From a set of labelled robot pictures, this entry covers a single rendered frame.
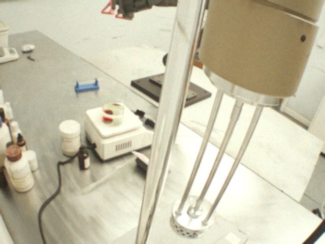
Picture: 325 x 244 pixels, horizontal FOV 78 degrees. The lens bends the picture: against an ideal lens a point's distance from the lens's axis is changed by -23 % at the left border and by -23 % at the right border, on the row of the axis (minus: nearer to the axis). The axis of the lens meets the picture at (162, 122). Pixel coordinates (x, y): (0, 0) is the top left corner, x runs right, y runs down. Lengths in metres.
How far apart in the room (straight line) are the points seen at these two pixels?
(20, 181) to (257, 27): 0.54
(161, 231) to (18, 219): 0.32
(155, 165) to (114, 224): 0.38
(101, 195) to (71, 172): 0.11
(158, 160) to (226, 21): 0.11
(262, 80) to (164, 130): 0.08
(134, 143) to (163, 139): 0.51
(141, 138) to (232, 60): 0.51
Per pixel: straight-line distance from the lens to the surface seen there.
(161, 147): 0.16
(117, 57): 1.32
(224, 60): 0.19
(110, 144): 0.62
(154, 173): 0.18
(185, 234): 0.37
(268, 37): 0.18
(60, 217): 0.55
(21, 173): 0.57
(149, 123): 0.71
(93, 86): 0.99
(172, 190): 0.62
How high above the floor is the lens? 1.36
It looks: 34 degrees down
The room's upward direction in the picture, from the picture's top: 11 degrees clockwise
